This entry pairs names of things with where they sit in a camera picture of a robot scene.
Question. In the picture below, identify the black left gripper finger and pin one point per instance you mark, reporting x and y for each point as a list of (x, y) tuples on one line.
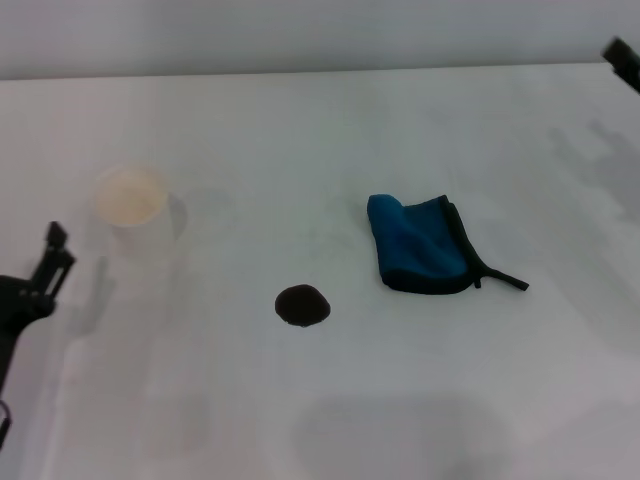
[(56, 234), (61, 275)]

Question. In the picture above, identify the translucent white plastic cup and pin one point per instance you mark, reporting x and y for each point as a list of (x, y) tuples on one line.
[(132, 210)]

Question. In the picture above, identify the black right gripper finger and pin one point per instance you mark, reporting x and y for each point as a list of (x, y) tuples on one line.
[(625, 57)]

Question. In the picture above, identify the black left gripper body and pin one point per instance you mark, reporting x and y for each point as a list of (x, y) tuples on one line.
[(17, 305)]

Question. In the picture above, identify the black water stain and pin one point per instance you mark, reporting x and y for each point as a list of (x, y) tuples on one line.
[(302, 305)]

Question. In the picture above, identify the blue rag with black trim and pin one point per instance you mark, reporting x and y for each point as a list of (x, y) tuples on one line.
[(420, 240)]

